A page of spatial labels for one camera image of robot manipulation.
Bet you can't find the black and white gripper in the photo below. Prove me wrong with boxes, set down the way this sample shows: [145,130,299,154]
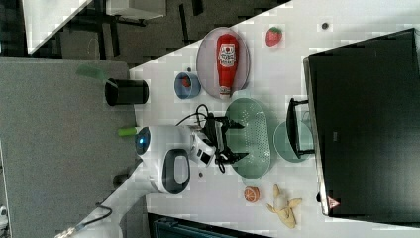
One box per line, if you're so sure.
[201,115,248,163]

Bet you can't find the mint green oval strainer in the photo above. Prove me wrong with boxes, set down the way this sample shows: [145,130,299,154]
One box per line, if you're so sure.
[226,98,271,186]

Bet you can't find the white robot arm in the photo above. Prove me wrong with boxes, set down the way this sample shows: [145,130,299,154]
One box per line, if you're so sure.
[54,115,245,238]

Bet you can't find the mint green cup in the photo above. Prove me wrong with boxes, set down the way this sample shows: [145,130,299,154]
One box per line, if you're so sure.
[273,122,314,163]

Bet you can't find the orange half toy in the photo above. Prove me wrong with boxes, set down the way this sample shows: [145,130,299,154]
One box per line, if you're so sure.
[244,186,261,203]

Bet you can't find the blue bowl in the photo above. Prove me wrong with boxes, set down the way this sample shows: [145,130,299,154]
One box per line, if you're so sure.
[174,72,201,99]

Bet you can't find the red strawberry in bowl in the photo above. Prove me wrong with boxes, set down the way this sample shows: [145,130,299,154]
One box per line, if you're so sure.
[181,76,191,88]

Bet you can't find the large grey round plate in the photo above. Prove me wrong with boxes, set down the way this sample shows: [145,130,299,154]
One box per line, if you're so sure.
[196,27,251,99]

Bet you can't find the peeled banana toy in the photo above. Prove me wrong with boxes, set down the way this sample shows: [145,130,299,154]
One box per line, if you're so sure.
[266,184,302,229]

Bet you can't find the red ketchup bottle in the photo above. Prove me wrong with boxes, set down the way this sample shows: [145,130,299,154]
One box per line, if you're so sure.
[216,34,240,99]

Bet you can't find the green cylinder object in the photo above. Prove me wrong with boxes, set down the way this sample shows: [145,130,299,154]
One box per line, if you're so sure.
[118,127,137,137]

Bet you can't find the red strawberry on table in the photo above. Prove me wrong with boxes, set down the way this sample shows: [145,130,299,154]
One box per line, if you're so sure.
[265,27,282,47]

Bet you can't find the black and steel toaster oven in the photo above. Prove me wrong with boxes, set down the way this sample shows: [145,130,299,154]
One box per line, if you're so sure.
[303,29,420,227]

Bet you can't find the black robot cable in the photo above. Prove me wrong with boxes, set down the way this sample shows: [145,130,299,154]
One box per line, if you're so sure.
[174,103,216,127]

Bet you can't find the black cylinder post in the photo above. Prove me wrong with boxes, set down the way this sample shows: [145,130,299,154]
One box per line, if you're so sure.
[105,78,149,106]

